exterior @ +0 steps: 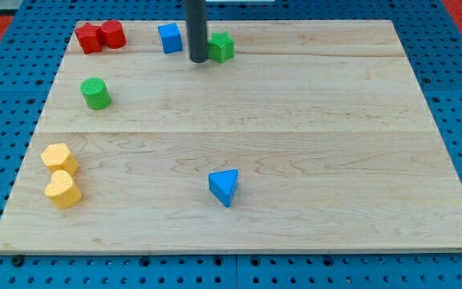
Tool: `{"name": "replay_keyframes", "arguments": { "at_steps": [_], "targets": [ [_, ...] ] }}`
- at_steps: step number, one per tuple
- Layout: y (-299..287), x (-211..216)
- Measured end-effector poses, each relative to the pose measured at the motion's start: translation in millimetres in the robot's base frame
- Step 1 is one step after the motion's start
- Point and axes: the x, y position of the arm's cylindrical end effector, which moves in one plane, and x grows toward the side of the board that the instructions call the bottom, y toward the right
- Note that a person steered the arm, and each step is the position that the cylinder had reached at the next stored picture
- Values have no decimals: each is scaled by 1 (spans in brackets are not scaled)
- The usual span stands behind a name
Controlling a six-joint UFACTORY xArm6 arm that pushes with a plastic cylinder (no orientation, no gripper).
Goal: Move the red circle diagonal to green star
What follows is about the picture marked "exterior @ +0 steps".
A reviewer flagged green star block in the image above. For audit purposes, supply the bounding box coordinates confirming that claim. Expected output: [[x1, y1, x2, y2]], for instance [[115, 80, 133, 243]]
[[208, 31, 234, 63]]

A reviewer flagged red star block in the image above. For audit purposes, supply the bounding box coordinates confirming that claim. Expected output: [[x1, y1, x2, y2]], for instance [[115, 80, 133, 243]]
[[75, 22, 104, 54]]

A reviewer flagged blue triangle block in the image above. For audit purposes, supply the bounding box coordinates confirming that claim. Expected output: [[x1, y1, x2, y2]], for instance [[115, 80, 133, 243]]
[[208, 169, 239, 207]]

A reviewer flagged light wooden board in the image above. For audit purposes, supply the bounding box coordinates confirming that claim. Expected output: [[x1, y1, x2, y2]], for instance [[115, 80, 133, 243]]
[[0, 20, 462, 255]]

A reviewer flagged blue cube block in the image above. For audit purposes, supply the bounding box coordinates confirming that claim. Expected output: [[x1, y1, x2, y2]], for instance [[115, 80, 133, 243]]
[[157, 23, 183, 54]]

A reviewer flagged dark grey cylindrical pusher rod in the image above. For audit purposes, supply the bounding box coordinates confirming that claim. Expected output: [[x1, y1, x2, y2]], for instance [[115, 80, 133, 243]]
[[184, 0, 209, 63]]

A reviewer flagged green cylinder block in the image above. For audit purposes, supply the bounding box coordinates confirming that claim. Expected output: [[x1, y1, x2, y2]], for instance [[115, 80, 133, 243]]
[[80, 77, 111, 110]]

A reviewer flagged red cylinder block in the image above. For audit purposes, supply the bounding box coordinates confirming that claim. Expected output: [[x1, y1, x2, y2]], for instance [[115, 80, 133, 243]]
[[100, 19, 127, 49]]

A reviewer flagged yellow heart block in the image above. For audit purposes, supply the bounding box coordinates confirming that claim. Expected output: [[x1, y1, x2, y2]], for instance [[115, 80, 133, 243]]
[[45, 170, 83, 209]]

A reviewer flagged yellow hexagon block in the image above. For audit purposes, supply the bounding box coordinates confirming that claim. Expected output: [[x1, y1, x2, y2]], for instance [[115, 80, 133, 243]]
[[41, 143, 79, 175]]

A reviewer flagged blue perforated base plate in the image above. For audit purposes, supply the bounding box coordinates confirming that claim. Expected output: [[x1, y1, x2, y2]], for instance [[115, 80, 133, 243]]
[[0, 1, 462, 288]]

